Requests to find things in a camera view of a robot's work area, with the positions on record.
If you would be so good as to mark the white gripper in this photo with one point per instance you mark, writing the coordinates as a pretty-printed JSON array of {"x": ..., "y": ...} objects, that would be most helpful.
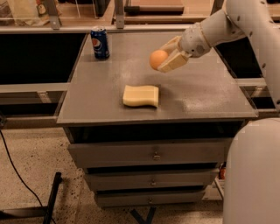
[{"x": 192, "y": 41}]

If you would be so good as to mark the orange fruit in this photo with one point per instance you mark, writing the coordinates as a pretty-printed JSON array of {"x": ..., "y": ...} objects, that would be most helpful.
[{"x": 157, "y": 58}]

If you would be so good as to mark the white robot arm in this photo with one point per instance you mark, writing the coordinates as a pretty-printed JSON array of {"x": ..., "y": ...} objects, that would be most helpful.
[{"x": 252, "y": 181}]

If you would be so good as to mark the blue pepsi can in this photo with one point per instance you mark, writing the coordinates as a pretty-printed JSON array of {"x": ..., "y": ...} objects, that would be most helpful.
[{"x": 100, "y": 42}]

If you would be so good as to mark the yellow sponge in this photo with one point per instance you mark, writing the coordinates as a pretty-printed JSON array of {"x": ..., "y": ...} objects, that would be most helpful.
[{"x": 140, "y": 96}]

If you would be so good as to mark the grey drawer cabinet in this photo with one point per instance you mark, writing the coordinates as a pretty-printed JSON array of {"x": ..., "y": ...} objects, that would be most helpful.
[{"x": 200, "y": 100}]

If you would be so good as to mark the top grey drawer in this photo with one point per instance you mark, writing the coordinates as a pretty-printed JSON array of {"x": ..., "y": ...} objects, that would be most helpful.
[{"x": 169, "y": 152}]

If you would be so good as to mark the grey drawer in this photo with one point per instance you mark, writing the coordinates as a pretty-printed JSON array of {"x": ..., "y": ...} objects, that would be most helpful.
[
  {"x": 148, "y": 198},
  {"x": 150, "y": 179},
  {"x": 169, "y": 152}
]

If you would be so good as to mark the cardboard box with snacks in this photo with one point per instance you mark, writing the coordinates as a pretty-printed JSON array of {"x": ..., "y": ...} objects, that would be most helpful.
[{"x": 215, "y": 191}]

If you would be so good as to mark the middle grey drawer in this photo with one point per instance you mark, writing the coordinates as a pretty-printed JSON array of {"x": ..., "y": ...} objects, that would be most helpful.
[{"x": 150, "y": 179}]

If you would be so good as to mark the bottom grey drawer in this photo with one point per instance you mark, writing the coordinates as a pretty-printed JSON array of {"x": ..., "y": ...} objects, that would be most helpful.
[{"x": 148, "y": 198}]

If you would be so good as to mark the black metal stand leg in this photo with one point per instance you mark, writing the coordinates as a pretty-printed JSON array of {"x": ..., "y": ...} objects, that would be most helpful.
[{"x": 50, "y": 206}]

